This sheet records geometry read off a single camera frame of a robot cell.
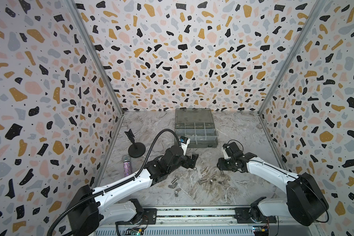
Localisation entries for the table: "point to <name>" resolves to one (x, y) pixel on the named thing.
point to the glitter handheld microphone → (127, 165)
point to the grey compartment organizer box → (197, 124)
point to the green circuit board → (136, 231)
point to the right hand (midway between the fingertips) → (220, 165)
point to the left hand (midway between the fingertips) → (193, 152)
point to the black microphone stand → (137, 149)
